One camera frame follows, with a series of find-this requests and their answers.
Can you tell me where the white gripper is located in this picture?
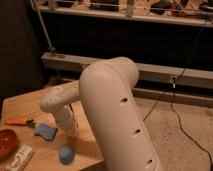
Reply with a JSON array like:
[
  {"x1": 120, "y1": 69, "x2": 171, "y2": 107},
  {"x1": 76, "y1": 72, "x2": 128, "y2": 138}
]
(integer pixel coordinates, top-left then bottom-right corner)
[{"x1": 54, "y1": 105, "x2": 77, "y2": 129}]

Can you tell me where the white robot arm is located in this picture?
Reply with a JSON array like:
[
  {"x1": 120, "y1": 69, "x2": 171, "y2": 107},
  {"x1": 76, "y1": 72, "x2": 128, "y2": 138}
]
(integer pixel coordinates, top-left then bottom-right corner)
[{"x1": 40, "y1": 57, "x2": 163, "y2": 171}]

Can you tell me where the blue cloth piece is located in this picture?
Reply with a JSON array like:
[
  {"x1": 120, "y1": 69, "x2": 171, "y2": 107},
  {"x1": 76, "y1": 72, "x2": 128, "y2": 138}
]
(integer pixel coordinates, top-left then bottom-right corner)
[{"x1": 34, "y1": 123, "x2": 58, "y2": 141}]

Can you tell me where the white wrapped packet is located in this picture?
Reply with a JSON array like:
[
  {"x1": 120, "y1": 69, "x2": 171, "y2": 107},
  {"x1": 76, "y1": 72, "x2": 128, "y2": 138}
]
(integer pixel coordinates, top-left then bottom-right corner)
[{"x1": 5, "y1": 145, "x2": 34, "y2": 171}]

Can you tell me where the red bowl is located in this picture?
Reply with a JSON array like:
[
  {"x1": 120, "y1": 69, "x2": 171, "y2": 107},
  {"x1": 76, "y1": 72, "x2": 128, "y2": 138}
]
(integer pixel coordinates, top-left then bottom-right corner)
[{"x1": 0, "y1": 129, "x2": 19, "y2": 160}]

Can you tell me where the metal stand pole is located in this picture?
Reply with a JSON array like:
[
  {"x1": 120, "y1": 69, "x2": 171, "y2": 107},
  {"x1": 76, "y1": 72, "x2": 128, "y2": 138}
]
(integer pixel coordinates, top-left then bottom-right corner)
[{"x1": 32, "y1": 0, "x2": 56, "y2": 55}]

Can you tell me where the cluttered shelf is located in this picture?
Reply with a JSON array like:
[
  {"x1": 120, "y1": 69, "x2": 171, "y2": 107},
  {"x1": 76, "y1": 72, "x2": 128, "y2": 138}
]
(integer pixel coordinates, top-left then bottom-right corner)
[{"x1": 33, "y1": 0, "x2": 213, "y2": 28}]

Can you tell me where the orange handled tool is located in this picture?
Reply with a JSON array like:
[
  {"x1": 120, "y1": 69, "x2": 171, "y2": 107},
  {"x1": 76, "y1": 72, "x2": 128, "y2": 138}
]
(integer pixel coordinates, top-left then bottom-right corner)
[{"x1": 4, "y1": 116, "x2": 35, "y2": 128}]

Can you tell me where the black cable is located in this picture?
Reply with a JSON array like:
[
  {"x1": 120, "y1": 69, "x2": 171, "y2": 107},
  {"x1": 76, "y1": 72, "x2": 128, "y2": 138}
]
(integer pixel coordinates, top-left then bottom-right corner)
[{"x1": 142, "y1": 26, "x2": 213, "y2": 171}]

